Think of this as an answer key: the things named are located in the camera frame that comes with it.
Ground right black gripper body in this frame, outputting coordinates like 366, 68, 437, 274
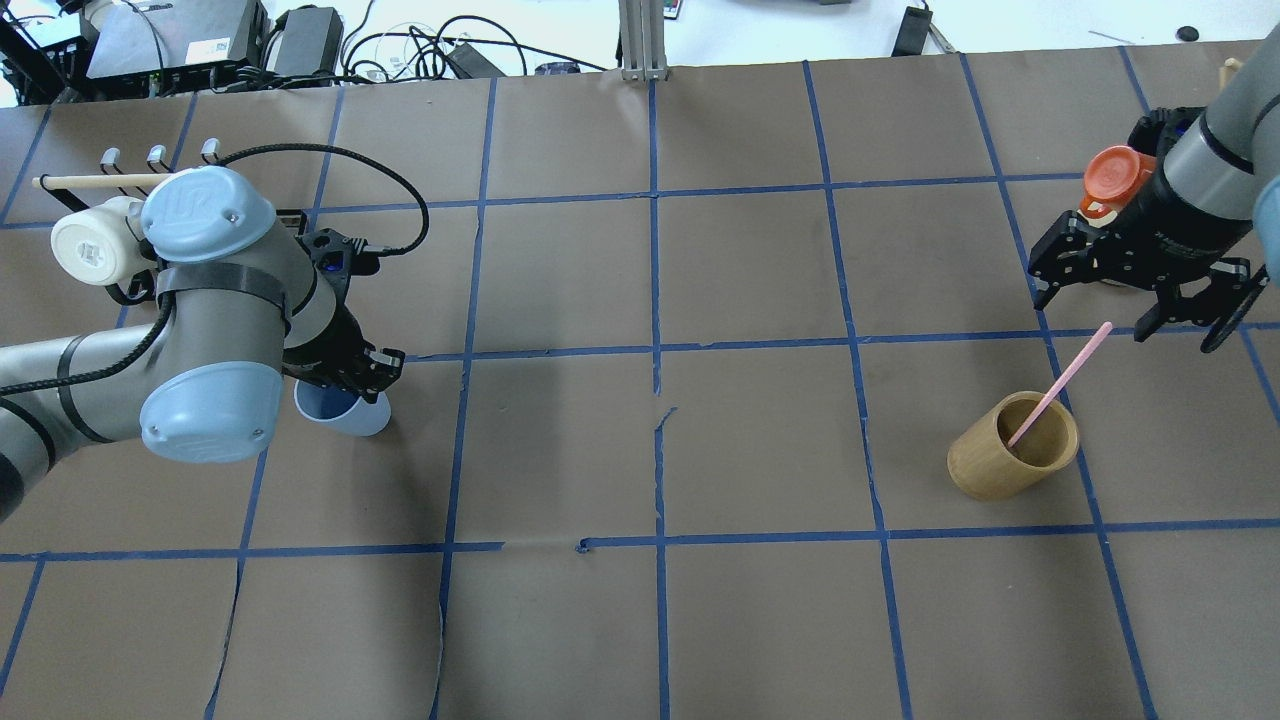
1028, 172, 1268, 331

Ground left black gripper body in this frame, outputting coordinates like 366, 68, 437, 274
285, 305, 406, 396

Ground light blue plastic cup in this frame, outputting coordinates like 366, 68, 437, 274
293, 380, 392, 437

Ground pink chopstick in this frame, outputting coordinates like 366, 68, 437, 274
1005, 322, 1114, 448

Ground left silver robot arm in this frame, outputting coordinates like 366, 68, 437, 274
1, 163, 404, 518

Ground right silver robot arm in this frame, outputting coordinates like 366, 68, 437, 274
1027, 32, 1279, 354

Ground orange mug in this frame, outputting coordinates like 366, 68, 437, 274
1078, 145, 1158, 220

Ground bamboo cylinder holder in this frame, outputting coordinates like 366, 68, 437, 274
946, 391, 1080, 502

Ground wooden mug tree stand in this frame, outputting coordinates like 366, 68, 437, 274
1219, 56, 1245, 92

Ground white mug upper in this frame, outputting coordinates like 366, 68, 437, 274
50, 196, 154, 287

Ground black power adapter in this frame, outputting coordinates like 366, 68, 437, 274
266, 5, 344, 77

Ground black computer box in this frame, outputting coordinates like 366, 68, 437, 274
86, 1, 270, 85

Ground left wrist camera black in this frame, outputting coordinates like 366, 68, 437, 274
296, 228, 381, 304

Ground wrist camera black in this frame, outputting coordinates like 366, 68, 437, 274
296, 228, 381, 304
1126, 106, 1204, 159

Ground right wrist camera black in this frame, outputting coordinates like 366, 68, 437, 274
1126, 106, 1204, 159

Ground aluminium frame post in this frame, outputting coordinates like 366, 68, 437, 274
618, 0, 669, 82

